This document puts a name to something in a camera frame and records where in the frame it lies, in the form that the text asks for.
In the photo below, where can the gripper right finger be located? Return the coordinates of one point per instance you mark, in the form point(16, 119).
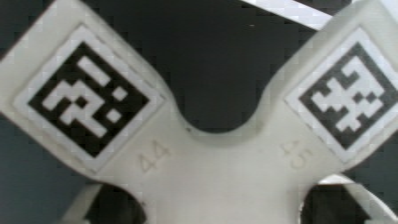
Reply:
point(343, 204)

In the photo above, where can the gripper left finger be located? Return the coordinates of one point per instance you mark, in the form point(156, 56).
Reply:
point(103, 206)

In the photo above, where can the white cross-shaped table base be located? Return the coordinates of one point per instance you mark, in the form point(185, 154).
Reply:
point(87, 100)

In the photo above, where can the white marker sheet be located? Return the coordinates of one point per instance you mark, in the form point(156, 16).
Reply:
point(295, 11)

